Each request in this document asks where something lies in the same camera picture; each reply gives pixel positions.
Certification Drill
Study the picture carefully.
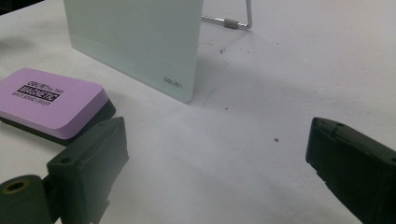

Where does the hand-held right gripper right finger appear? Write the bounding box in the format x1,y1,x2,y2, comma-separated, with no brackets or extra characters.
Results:
304,117,396,224

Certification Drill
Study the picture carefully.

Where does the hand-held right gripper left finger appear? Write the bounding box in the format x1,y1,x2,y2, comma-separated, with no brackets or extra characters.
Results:
46,116,130,224

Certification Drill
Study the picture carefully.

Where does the purple whiteboard eraser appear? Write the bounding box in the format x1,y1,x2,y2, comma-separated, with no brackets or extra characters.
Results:
0,67,117,147

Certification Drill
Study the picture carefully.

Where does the white glass desktop whiteboard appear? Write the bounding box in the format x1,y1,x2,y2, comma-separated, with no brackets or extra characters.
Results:
63,0,205,104

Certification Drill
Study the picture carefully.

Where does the metal wire whiteboard stand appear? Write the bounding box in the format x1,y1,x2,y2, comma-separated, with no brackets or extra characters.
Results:
201,0,253,31

